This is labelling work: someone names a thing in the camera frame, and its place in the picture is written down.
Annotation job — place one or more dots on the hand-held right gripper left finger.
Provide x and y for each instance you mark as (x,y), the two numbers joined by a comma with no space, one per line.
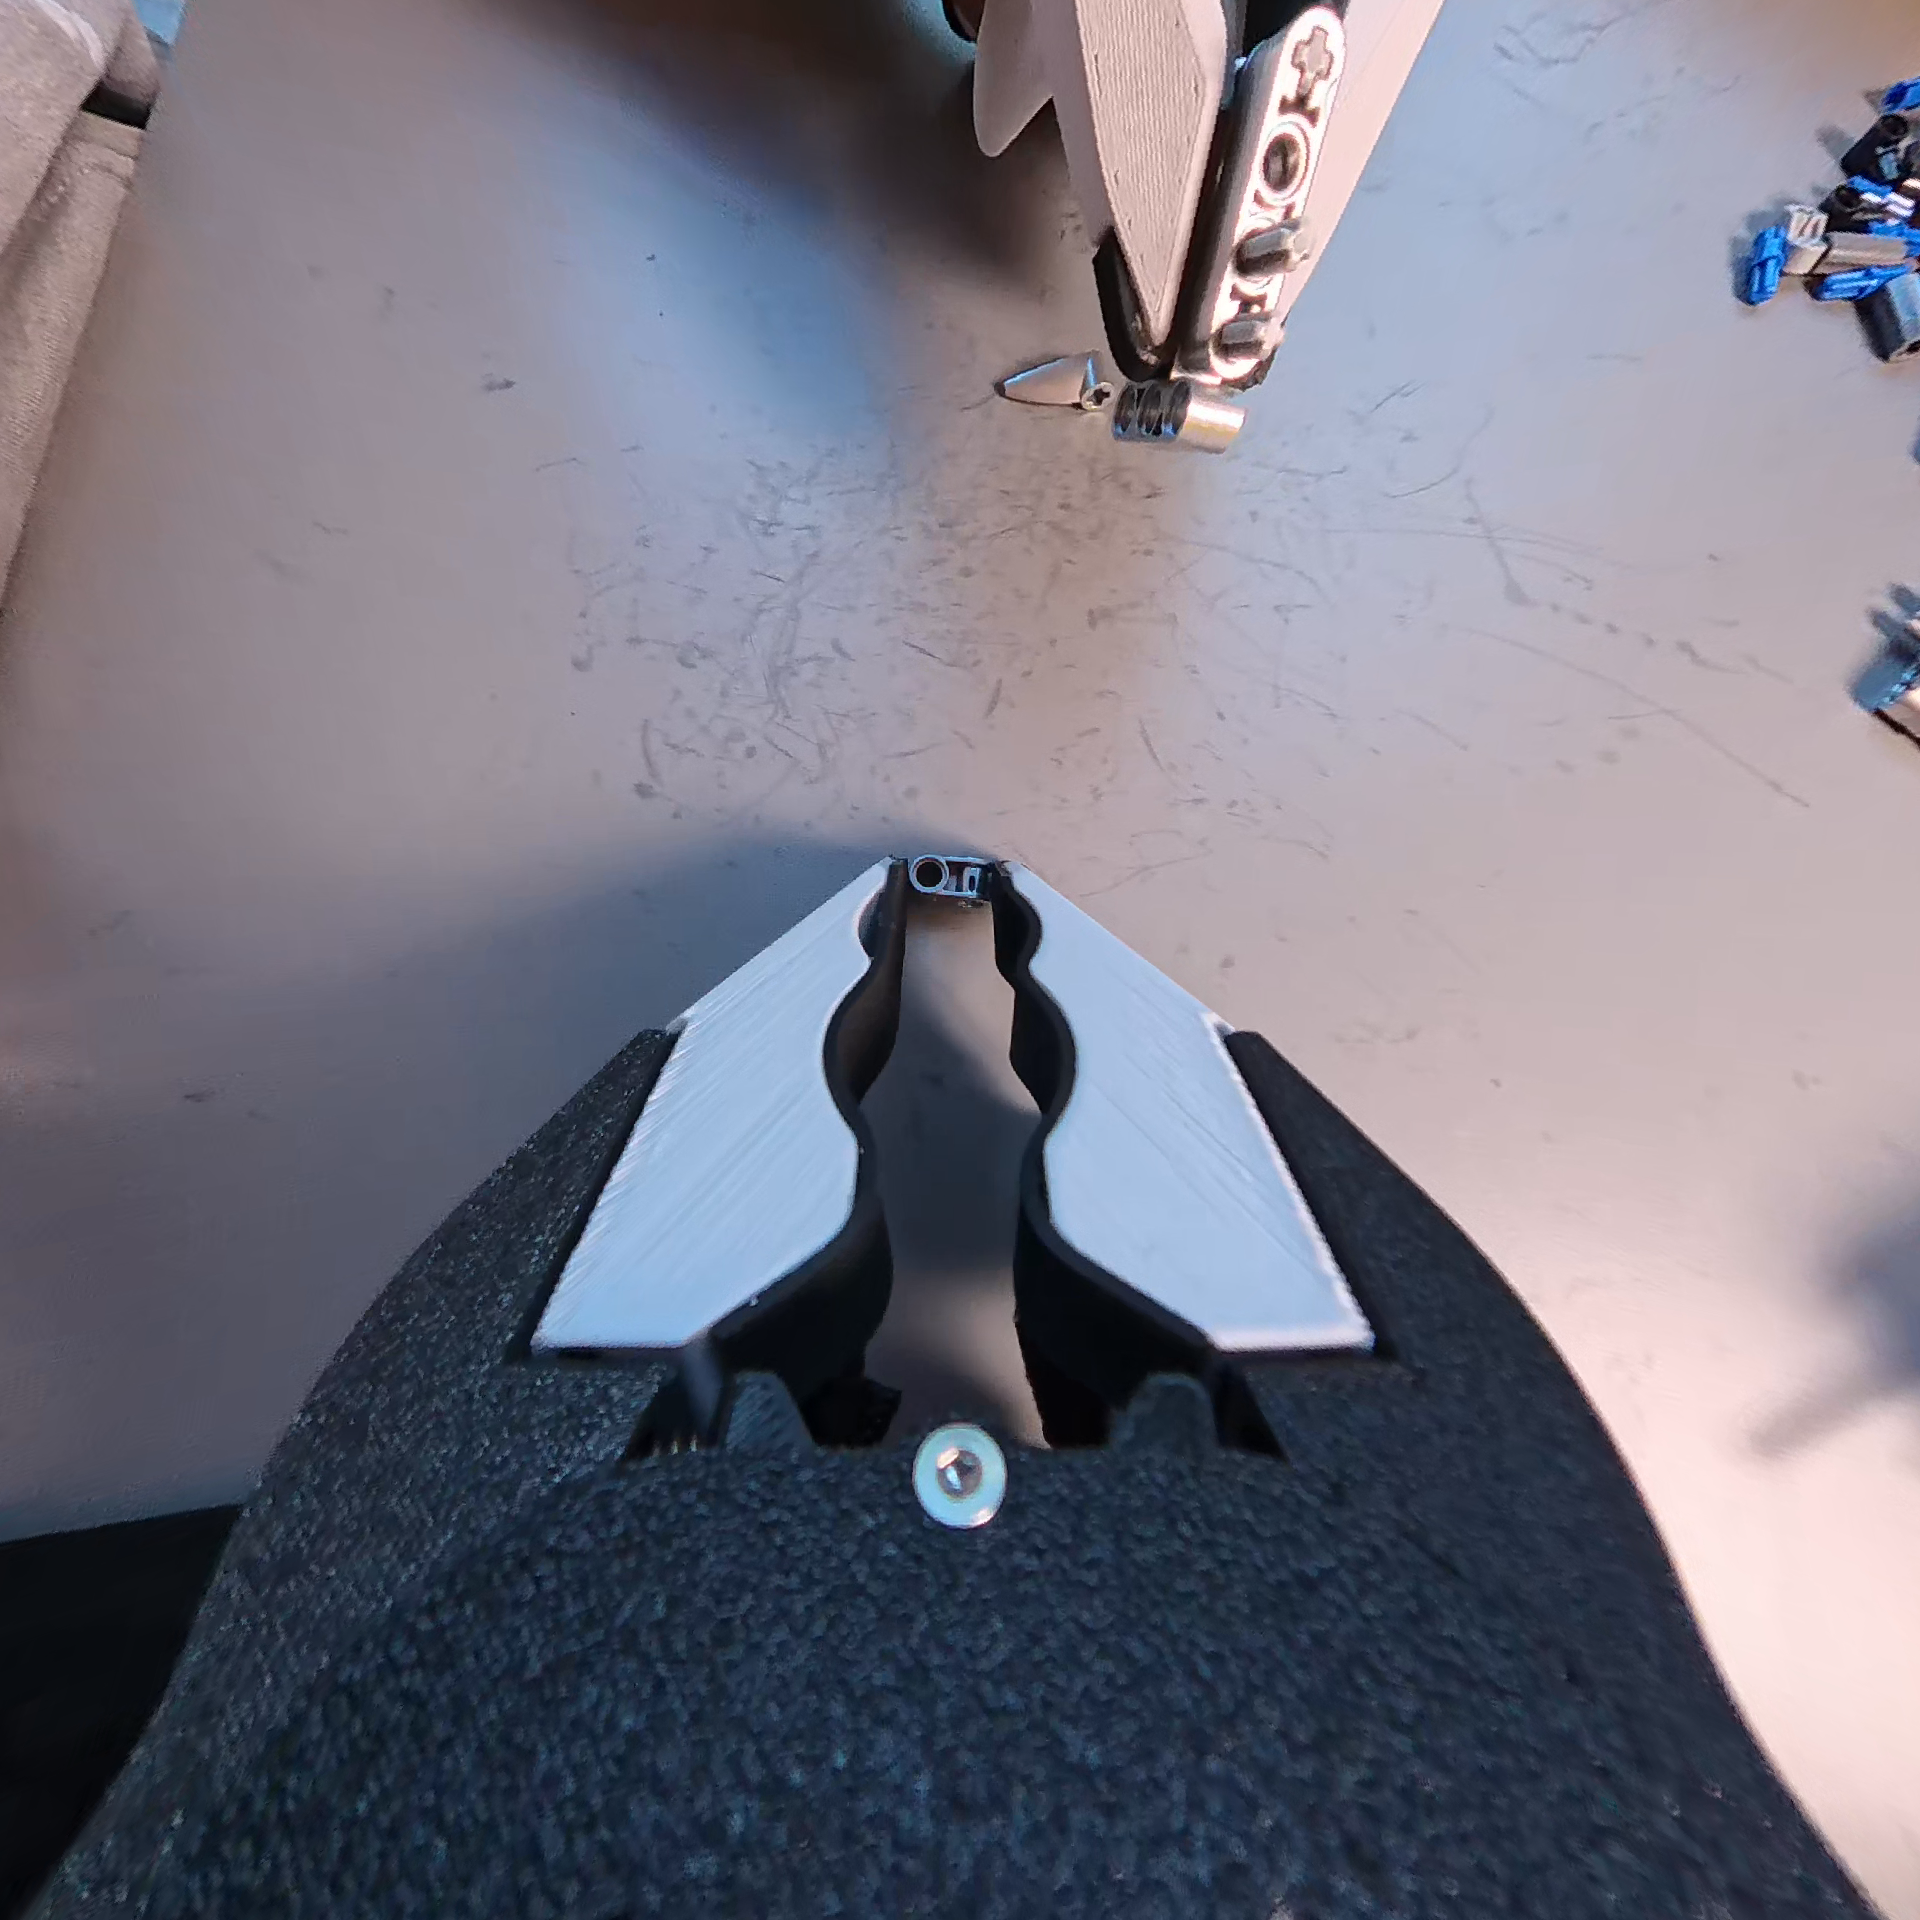
(734,1170)

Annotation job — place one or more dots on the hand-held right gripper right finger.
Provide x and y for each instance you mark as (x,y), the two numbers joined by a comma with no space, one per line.
(1186,1170)

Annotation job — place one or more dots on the grey desk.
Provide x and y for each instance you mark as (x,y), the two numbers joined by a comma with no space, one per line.
(451,599)

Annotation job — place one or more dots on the grey axle pin piece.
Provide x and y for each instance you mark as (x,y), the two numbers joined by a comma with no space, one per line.
(1178,414)

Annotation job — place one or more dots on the small grey beam assembly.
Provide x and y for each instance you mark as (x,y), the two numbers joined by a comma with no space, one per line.
(1277,182)
(1891,665)

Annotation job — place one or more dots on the small grey connector piece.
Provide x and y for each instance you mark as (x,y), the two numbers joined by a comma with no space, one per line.
(954,877)

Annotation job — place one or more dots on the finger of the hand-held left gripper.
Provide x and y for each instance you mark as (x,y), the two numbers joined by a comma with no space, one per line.
(1388,55)
(1156,119)

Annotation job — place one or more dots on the pile of small coloured pieces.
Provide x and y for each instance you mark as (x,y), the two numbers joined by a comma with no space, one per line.
(1836,242)

